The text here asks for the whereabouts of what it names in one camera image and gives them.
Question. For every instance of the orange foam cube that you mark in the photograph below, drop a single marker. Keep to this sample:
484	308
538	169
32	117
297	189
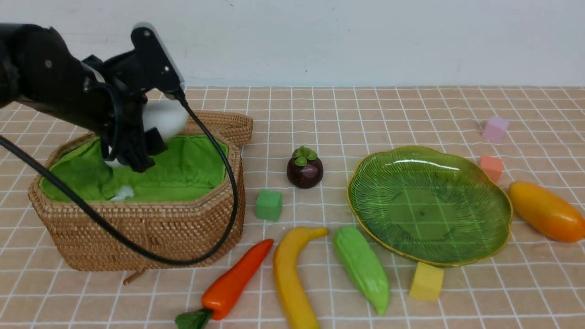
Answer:
492	166

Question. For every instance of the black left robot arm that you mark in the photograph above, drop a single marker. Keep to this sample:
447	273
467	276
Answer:
39	71

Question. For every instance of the orange toy mango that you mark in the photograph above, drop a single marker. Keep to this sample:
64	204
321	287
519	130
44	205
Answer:
546	212

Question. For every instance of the orange toy carrot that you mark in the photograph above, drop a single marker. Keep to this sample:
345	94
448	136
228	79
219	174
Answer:
219	299

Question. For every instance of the green toy cucumber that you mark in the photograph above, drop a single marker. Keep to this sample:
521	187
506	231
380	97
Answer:
363	266

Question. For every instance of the yellow toy banana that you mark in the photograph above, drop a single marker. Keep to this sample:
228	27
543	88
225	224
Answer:
291	295

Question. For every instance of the purple toy mangosteen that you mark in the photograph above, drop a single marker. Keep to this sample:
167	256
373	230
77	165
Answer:
305	169

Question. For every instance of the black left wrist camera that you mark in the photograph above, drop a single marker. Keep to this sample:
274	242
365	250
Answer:
155	60

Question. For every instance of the pink foam cube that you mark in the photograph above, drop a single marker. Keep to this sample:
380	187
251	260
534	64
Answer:
495	129

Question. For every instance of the green foam cube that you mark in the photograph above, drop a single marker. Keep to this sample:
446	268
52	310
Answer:
268	205

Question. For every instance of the green fabric basket lining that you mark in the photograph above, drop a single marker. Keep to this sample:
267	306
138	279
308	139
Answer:
189	169

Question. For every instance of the green glass leaf plate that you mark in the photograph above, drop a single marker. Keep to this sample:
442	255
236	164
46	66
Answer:
429	206

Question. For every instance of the yellow foam cube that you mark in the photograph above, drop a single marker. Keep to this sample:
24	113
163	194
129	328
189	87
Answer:
427	282

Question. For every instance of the woven wicker basket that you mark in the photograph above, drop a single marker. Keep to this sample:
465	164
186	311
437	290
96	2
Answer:
176	230

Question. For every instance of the woven wicker basket lid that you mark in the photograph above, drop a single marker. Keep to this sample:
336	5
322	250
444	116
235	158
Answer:
234	127

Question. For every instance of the white fluff in basket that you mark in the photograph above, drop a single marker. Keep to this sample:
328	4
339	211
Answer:
125	192

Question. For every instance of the beige checked tablecloth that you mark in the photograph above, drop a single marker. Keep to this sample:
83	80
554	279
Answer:
533	283

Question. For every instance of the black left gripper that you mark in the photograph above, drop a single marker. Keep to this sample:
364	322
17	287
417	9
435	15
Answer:
123	82

